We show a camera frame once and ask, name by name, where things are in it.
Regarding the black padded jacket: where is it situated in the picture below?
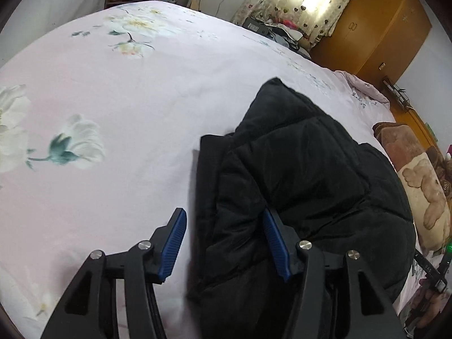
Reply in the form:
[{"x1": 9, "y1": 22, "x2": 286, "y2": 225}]
[{"x1": 190, "y1": 78, "x2": 416, "y2": 338}]

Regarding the clothes pile by window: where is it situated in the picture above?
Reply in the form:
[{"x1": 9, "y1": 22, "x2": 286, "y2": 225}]
[{"x1": 241, "y1": 18, "x2": 311, "y2": 60}]

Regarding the person's right hand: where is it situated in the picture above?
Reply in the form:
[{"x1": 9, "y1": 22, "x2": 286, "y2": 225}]
[{"x1": 411, "y1": 279, "x2": 451, "y2": 328}]

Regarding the brown bear print blanket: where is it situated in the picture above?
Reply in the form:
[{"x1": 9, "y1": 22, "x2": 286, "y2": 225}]
[{"x1": 373, "y1": 122, "x2": 451, "y2": 253}]

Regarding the pink floral bed sheet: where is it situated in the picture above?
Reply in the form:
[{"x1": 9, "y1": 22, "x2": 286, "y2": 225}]
[{"x1": 1, "y1": 2, "x2": 405, "y2": 338}]

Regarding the wooden headboard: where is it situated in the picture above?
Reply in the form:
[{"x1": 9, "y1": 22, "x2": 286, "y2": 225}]
[{"x1": 380, "y1": 77, "x2": 451, "y2": 169}]

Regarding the orange wooden wardrobe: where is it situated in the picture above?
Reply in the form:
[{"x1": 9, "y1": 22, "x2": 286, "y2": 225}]
[{"x1": 310, "y1": 0, "x2": 431, "y2": 87}]

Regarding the heart pattern curtain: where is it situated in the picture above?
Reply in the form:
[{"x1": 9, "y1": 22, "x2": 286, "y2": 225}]
[{"x1": 232, "y1": 0, "x2": 350, "y2": 51}]

